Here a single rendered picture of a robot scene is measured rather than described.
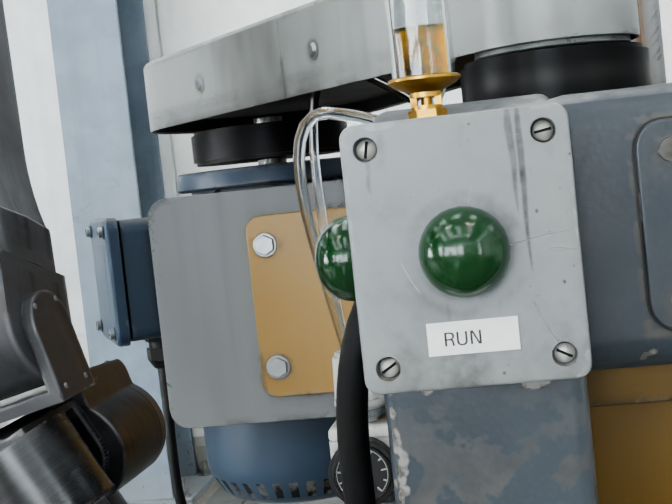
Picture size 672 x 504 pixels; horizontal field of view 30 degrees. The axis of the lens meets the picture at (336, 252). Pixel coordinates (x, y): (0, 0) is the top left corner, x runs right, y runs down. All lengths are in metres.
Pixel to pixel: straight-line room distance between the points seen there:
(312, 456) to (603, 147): 0.50
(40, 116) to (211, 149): 5.12
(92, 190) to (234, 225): 4.61
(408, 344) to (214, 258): 0.47
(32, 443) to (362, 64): 0.26
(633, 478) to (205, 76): 0.38
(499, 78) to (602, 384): 0.21
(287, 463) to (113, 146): 4.57
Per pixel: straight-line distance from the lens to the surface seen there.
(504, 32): 0.58
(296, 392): 0.86
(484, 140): 0.41
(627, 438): 0.77
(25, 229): 0.67
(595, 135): 0.46
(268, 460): 0.92
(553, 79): 0.57
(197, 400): 0.89
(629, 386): 0.72
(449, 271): 0.40
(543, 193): 0.41
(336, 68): 0.70
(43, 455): 0.65
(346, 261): 0.42
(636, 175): 0.46
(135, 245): 0.90
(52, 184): 6.02
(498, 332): 0.41
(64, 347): 0.65
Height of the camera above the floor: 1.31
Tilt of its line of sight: 3 degrees down
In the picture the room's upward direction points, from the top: 6 degrees counter-clockwise
